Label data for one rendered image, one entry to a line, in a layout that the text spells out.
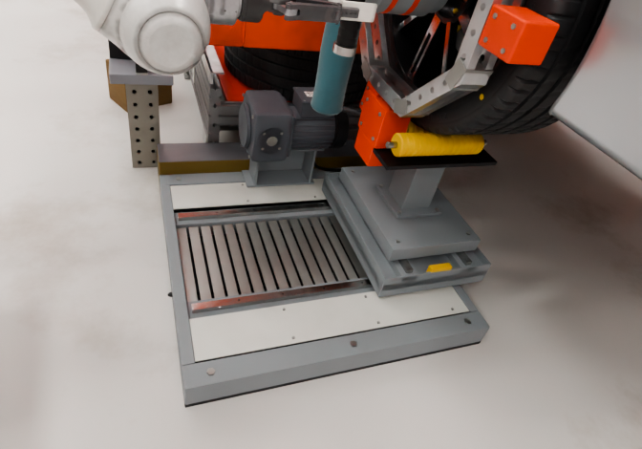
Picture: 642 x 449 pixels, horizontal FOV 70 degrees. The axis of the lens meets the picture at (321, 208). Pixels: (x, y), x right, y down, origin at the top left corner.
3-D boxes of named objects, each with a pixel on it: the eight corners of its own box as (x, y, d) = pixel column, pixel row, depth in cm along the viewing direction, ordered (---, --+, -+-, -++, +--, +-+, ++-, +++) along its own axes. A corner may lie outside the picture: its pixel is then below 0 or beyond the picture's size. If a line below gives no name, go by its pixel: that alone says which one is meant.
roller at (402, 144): (486, 158, 120) (496, 138, 117) (389, 161, 109) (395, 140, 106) (474, 146, 124) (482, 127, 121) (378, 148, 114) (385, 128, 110)
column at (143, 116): (160, 166, 172) (157, 58, 146) (132, 167, 168) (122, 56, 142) (160, 152, 179) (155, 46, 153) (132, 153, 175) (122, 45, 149)
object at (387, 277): (480, 283, 141) (493, 261, 135) (377, 300, 128) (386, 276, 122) (407, 186, 176) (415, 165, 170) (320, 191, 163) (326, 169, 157)
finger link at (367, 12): (338, -1, 76) (340, 1, 76) (375, 3, 79) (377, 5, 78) (335, 17, 78) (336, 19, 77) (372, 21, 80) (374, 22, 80)
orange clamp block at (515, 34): (509, 46, 84) (542, 66, 78) (475, 43, 81) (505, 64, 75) (526, 7, 80) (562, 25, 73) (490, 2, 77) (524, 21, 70)
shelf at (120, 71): (173, 85, 133) (173, 75, 131) (110, 84, 127) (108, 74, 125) (162, 32, 164) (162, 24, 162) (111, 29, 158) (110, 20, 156)
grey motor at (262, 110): (356, 195, 166) (382, 108, 145) (243, 203, 151) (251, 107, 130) (339, 166, 179) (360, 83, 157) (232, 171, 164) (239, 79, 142)
